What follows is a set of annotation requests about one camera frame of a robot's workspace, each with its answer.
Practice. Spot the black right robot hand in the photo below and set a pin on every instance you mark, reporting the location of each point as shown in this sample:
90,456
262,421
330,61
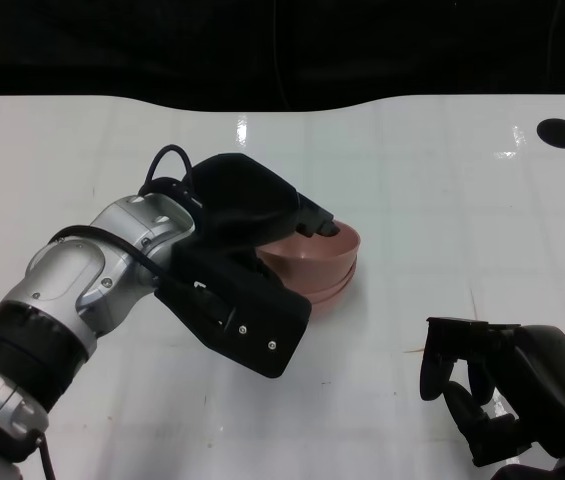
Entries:
542,380

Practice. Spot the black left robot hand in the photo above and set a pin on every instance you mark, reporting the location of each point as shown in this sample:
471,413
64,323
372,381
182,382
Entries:
242,200

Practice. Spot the pink plastic bowl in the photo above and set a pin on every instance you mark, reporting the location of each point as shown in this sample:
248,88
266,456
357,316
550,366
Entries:
346,284
317,260
329,306

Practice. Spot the small tan sliver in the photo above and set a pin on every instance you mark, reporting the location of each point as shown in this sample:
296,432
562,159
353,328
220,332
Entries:
414,350

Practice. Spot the black backdrop cloth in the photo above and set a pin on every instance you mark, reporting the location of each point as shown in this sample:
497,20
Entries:
282,50

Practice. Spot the black round table grommet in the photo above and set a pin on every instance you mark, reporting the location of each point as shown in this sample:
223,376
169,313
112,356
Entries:
559,133

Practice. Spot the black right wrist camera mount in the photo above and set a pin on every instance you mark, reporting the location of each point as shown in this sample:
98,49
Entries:
537,474

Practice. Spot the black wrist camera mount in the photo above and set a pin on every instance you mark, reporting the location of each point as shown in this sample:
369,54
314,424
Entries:
252,320
537,474

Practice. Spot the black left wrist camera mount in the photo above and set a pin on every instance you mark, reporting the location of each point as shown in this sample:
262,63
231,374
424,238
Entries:
252,320

